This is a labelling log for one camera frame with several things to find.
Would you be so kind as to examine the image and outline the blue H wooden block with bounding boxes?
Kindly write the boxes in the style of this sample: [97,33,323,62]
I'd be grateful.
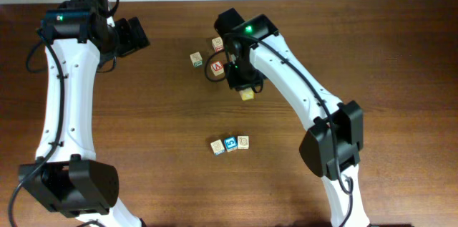
[210,140,225,155]

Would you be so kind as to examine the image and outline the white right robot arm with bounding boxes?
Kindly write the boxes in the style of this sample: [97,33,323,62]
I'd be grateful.
[214,9,370,226]

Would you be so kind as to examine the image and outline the wooden K cow block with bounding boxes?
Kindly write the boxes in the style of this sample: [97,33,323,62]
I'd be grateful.
[239,89,255,101]

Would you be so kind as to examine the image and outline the green V wooden block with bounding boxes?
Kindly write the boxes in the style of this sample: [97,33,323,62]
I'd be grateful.
[190,52,203,67]

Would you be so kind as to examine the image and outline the red E wooden block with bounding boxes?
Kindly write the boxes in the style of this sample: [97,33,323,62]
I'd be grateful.
[211,37,224,52]

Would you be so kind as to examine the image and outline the blue I wooden block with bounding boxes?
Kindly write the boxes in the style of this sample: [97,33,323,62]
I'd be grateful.
[238,136,250,150]

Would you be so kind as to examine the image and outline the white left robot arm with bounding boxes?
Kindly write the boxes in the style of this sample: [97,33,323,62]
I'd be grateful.
[19,6,150,226]

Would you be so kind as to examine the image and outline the blue 5 wooden block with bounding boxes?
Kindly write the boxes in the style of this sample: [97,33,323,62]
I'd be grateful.
[223,137,238,153]

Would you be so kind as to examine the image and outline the red A wooden block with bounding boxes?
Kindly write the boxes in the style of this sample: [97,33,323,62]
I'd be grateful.
[210,61,225,76]

